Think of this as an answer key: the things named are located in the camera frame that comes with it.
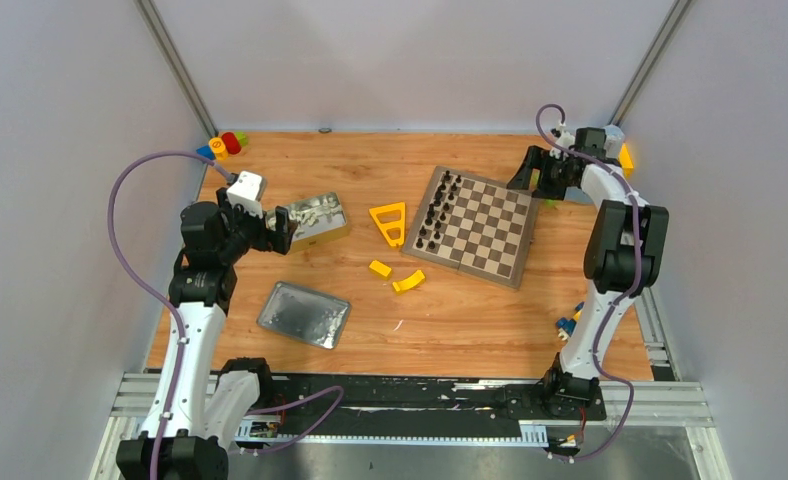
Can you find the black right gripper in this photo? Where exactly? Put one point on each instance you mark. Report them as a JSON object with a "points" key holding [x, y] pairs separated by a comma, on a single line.
{"points": [[536, 158]]}

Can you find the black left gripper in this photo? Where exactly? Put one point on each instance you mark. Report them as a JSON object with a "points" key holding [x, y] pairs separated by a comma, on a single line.
{"points": [[268, 230]]}

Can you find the gold tin with white pieces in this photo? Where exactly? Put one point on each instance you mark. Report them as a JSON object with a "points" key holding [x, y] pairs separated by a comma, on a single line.
{"points": [[320, 219]]}

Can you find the wooden chess board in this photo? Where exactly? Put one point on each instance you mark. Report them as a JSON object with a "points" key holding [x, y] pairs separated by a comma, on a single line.
{"points": [[489, 233]]}

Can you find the small yellow rectangular block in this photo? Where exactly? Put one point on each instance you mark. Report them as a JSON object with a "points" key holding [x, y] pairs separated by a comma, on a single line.
{"points": [[381, 269]]}

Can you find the yellow triangle frame block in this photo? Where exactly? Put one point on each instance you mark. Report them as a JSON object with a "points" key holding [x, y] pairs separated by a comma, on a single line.
{"points": [[390, 221]]}

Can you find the yellow arch block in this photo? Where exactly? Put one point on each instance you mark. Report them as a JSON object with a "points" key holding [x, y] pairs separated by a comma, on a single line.
{"points": [[415, 280]]}

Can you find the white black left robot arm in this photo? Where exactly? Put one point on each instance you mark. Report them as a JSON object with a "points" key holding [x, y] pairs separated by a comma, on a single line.
{"points": [[186, 433]]}

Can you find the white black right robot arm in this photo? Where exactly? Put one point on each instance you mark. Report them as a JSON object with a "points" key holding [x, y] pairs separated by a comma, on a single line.
{"points": [[623, 255]]}

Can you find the black chess pieces row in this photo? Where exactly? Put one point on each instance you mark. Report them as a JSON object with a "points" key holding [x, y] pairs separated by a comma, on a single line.
{"points": [[438, 207]]}

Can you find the silver tin lid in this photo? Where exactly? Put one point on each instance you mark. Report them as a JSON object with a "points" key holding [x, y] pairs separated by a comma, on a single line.
{"points": [[304, 314]]}

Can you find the clear blue plastic container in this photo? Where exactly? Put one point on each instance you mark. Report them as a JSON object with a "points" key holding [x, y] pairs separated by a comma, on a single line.
{"points": [[615, 139]]}

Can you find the red cylinder block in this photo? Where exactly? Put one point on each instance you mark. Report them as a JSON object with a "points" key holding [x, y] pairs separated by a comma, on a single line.
{"points": [[231, 142]]}

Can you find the green block at corner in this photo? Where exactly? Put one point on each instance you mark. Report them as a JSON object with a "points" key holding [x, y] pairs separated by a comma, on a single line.
{"points": [[241, 138]]}

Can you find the yellow cylinder block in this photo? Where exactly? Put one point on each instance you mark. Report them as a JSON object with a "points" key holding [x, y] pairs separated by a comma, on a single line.
{"points": [[218, 148]]}

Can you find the blue cube block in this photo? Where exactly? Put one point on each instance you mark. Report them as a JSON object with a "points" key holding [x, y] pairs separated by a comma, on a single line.
{"points": [[206, 152]]}

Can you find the yellow blue toy car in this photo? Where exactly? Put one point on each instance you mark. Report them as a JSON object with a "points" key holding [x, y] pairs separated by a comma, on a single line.
{"points": [[566, 325]]}

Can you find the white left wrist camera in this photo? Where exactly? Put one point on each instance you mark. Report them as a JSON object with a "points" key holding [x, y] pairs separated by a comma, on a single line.
{"points": [[246, 192]]}

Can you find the yellow block at right wall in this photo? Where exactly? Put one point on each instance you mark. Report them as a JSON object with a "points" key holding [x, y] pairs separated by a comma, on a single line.
{"points": [[626, 161]]}

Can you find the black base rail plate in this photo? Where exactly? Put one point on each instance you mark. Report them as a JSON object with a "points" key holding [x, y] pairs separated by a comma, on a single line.
{"points": [[405, 409]]}

